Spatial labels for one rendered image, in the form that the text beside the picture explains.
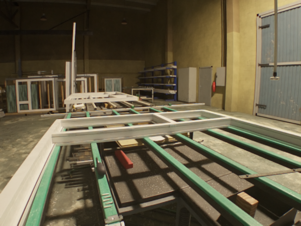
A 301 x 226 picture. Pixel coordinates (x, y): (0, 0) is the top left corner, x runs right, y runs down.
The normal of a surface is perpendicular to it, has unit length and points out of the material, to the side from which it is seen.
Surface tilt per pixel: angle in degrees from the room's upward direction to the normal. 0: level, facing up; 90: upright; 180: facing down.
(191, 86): 90
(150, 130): 90
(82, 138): 90
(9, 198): 0
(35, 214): 0
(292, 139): 90
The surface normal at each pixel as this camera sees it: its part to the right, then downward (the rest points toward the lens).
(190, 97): 0.37, 0.16
